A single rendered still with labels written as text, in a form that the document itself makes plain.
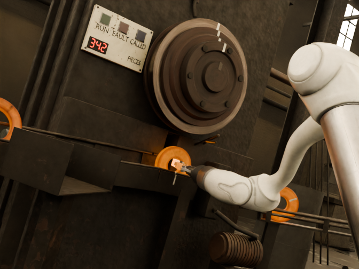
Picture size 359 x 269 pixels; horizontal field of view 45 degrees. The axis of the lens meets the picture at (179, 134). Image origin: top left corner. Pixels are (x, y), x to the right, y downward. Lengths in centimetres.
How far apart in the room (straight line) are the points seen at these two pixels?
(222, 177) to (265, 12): 104
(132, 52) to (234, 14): 57
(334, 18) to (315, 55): 546
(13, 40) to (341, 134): 706
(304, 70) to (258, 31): 120
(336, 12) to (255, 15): 436
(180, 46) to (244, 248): 85
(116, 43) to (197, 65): 33
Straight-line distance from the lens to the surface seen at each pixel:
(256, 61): 217
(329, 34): 636
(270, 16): 225
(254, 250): 188
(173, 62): 168
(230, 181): 142
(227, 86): 177
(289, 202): 196
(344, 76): 101
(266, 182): 152
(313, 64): 100
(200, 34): 176
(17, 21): 780
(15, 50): 773
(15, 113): 156
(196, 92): 167
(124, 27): 176
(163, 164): 174
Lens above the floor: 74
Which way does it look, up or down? 4 degrees up
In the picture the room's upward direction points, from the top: 16 degrees clockwise
